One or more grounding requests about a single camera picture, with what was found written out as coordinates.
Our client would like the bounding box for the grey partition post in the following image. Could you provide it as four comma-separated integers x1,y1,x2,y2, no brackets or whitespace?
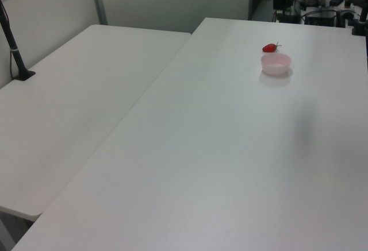
89,0,109,26

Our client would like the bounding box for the black equipment box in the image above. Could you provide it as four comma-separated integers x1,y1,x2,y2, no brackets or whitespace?
304,9,337,27

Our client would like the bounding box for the red strawberry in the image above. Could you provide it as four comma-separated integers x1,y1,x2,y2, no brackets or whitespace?
262,41,282,53

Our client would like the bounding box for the black camera stand pole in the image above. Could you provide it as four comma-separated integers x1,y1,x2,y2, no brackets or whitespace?
0,0,37,81

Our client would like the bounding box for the black clamped stand pole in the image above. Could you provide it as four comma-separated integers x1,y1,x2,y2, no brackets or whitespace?
351,0,368,37

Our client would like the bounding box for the pink plastic bowl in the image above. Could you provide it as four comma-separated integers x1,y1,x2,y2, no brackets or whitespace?
260,52,293,76

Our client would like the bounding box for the black base block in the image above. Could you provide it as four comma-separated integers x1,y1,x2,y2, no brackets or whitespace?
276,13,300,24

